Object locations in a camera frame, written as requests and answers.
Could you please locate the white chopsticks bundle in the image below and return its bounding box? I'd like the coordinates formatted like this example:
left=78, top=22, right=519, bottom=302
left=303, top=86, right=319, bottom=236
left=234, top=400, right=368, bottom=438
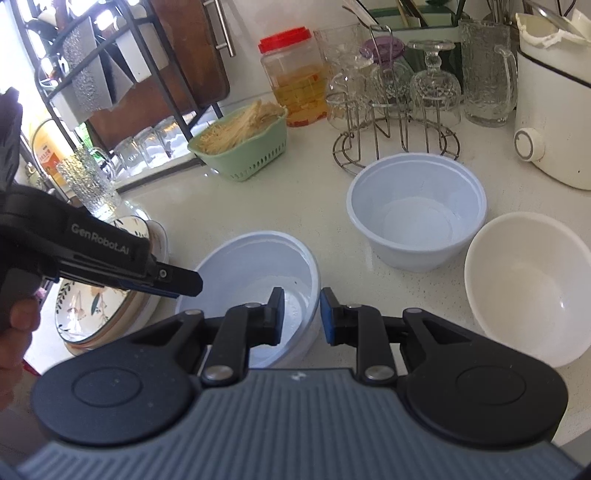
left=342, top=0, right=376, bottom=27

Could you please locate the wire glass drying rack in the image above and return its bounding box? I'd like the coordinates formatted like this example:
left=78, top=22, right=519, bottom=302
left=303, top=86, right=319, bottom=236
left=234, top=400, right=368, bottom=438
left=331, top=25, right=462, bottom=175

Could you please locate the pile of pale dried strips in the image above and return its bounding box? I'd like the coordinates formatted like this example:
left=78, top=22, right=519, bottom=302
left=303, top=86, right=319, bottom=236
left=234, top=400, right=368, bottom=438
left=191, top=99, right=286, bottom=155

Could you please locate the white electric cooking pot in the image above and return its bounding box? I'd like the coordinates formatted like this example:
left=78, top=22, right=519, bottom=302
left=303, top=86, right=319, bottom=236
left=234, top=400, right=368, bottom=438
left=513, top=11, right=591, bottom=191

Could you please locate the cut glass goblet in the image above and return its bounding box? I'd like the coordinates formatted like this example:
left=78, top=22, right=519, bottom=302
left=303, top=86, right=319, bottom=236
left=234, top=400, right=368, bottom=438
left=407, top=39, right=463, bottom=128

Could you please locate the person's left hand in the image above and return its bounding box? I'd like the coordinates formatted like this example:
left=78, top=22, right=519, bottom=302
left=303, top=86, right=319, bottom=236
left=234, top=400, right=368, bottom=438
left=0, top=296, right=43, bottom=409

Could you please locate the yellow detergent bottle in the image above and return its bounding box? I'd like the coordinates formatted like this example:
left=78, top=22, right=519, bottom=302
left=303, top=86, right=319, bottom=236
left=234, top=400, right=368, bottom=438
left=30, top=119, right=70, bottom=195

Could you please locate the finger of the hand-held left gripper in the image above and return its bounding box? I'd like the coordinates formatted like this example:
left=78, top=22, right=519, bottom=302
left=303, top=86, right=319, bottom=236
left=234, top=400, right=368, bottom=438
left=139, top=262, right=204, bottom=299

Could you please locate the brown wooden cutting board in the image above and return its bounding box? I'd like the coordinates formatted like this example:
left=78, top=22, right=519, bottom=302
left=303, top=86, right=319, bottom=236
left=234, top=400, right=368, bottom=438
left=88, top=0, right=232, bottom=149

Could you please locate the hammered steel cleaver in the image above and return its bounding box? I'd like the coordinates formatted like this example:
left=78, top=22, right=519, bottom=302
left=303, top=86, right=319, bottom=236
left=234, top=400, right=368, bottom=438
left=62, top=23, right=114, bottom=123

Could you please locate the textured glass pitcher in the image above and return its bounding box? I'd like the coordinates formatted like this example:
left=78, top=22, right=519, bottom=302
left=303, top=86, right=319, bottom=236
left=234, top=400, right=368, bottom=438
left=458, top=19, right=519, bottom=129

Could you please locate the steel bar handle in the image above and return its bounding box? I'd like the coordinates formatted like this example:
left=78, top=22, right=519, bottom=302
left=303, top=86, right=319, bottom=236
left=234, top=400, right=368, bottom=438
left=203, top=0, right=236, bottom=59

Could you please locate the green plastic basket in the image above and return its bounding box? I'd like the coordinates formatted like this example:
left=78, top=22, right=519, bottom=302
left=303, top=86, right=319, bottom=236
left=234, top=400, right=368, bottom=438
left=187, top=104, right=288, bottom=182

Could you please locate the clear upturned glass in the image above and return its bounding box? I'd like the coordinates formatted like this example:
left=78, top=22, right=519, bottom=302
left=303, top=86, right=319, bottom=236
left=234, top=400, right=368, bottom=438
left=365, top=55, right=414, bottom=108
left=327, top=69, right=370, bottom=132

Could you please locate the large pink flower plate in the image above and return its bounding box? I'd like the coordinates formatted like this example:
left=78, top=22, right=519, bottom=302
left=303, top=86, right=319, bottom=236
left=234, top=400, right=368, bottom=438
left=65, top=217, right=170, bottom=357

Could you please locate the green white utensil holder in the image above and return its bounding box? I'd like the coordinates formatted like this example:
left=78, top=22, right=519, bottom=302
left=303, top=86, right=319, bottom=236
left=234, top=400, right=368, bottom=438
left=369, top=0, right=465, bottom=36

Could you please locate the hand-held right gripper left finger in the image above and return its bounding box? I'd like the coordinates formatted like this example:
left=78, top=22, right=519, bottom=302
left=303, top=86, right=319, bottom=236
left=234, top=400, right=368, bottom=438
left=131, top=287, right=286, bottom=387

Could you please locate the tall clear tumbler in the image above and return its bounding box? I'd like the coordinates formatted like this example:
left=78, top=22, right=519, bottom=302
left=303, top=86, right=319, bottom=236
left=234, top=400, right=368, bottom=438
left=314, top=23, right=370, bottom=71

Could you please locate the pale blue plastic bowl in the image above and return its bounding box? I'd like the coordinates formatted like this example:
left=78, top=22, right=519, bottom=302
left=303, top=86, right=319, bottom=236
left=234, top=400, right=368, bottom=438
left=346, top=154, right=488, bottom=273
left=174, top=232, right=322, bottom=370

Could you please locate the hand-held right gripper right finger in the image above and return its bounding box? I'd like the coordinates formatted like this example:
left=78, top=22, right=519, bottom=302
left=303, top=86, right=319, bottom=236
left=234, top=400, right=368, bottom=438
left=320, top=287, right=472, bottom=387

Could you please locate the red lid plastic jar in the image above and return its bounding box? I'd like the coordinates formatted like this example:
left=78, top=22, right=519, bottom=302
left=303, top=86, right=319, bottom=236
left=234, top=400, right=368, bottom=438
left=259, top=28, right=331, bottom=128

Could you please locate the black wire dish rack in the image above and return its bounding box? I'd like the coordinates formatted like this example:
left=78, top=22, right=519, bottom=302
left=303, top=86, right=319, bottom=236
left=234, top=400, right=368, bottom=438
left=18, top=0, right=223, bottom=154

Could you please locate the brown chopsticks bundle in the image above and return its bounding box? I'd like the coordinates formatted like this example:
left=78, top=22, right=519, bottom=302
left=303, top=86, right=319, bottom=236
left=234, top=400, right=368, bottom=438
left=397, top=0, right=428, bottom=28

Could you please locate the white ceramic bowl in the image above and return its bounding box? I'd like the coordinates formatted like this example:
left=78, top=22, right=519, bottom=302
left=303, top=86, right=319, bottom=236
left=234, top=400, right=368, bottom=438
left=464, top=211, right=591, bottom=368

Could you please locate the beaded textured glass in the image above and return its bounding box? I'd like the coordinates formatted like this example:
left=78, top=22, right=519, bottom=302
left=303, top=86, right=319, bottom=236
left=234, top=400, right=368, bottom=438
left=58, top=148, right=123, bottom=220

